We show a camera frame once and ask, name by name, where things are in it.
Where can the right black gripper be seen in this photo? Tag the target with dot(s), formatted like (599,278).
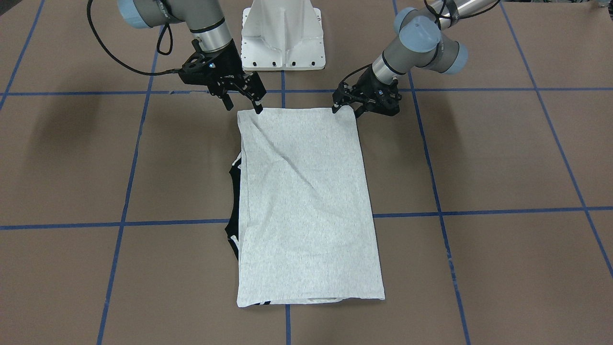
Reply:
(227,61)

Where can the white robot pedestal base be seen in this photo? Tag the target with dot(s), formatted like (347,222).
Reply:
(282,35)

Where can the grey cartoon print t-shirt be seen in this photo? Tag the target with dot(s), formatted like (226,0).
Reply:
(306,232)

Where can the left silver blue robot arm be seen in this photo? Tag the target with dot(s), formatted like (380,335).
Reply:
(419,43)

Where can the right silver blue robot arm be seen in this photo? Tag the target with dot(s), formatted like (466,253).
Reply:
(204,19)

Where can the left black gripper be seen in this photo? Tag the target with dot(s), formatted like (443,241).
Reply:
(369,88)

